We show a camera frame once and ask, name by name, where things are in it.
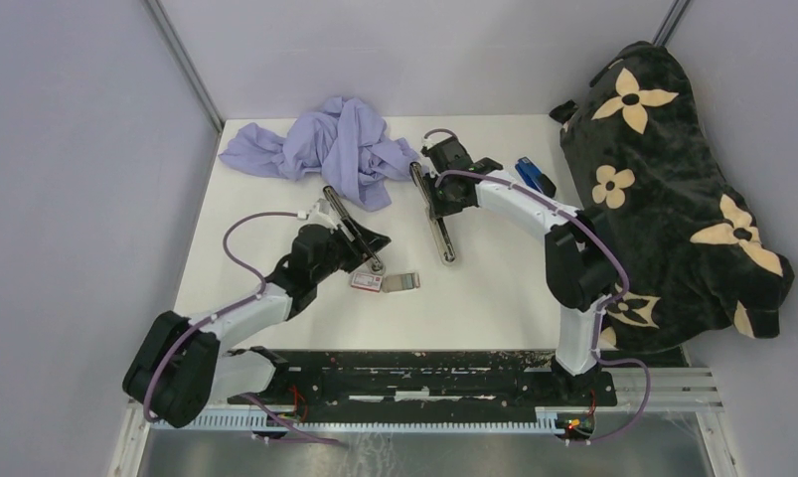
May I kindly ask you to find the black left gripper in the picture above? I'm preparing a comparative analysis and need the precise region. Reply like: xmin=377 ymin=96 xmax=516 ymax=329
xmin=312 ymin=215 xmax=391 ymax=284

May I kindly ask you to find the red white staple box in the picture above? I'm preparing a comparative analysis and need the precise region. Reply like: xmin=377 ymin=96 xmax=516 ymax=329
xmin=350 ymin=271 xmax=421 ymax=293

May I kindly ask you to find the beige black stapler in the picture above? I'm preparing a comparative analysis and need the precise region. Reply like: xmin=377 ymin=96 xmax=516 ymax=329
xmin=322 ymin=162 xmax=457 ymax=274

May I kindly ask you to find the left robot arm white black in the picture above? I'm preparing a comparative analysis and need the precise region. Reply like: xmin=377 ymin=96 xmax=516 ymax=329
xmin=121 ymin=221 xmax=392 ymax=428

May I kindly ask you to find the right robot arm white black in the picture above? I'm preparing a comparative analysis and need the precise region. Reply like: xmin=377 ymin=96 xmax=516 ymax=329
xmin=409 ymin=130 xmax=627 ymax=405

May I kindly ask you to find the blue stapler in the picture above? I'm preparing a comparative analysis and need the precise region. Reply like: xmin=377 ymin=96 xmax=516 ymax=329
xmin=515 ymin=157 xmax=558 ymax=199

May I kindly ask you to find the purple crumpled cloth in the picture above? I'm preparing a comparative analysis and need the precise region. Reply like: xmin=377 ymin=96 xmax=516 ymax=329
xmin=219 ymin=96 xmax=420 ymax=212

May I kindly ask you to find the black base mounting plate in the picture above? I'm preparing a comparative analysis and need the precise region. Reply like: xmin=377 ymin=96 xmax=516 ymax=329
xmin=256 ymin=350 xmax=618 ymax=424

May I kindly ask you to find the black floral plush pillow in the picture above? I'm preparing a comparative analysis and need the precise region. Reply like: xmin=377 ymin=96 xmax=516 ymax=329
xmin=551 ymin=41 xmax=795 ymax=353

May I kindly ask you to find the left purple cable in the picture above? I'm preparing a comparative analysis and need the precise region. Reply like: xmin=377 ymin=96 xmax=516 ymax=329
xmin=141 ymin=210 xmax=347 ymax=449

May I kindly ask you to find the purple cable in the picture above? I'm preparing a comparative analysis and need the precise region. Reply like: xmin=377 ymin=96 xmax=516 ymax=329
xmin=141 ymin=210 xmax=347 ymax=449
xmin=421 ymin=128 xmax=653 ymax=446

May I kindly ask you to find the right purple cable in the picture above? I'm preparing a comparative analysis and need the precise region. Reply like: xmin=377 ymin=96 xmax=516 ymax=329
xmin=421 ymin=128 xmax=653 ymax=446

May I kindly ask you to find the aluminium rail frame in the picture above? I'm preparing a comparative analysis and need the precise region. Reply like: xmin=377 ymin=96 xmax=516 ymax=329
xmin=107 ymin=368 xmax=735 ymax=476

